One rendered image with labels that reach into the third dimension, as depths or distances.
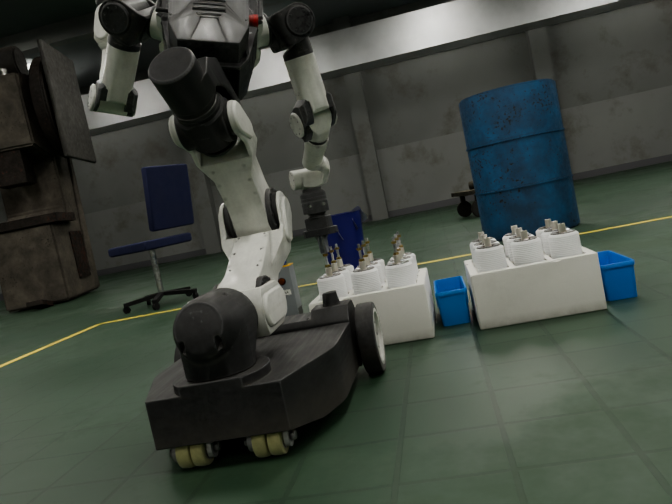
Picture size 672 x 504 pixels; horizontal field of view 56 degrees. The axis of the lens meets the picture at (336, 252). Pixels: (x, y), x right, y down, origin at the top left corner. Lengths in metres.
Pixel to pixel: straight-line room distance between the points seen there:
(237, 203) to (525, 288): 0.93
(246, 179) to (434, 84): 10.65
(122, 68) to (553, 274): 1.42
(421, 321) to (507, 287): 0.29
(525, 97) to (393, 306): 2.60
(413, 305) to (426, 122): 10.22
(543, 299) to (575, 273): 0.12
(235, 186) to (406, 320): 0.73
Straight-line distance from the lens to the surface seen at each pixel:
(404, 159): 12.14
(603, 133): 12.54
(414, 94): 12.25
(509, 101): 4.40
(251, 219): 1.79
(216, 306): 1.32
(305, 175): 2.12
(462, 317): 2.22
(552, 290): 2.09
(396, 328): 2.09
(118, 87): 1.97
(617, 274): 2.23
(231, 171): 1.72
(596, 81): 12.61
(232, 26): 1.68
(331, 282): 2.12
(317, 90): 1.90
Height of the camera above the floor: 0.49
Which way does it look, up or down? 4 degrees down
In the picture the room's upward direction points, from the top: 12 degrees counter-clockwise
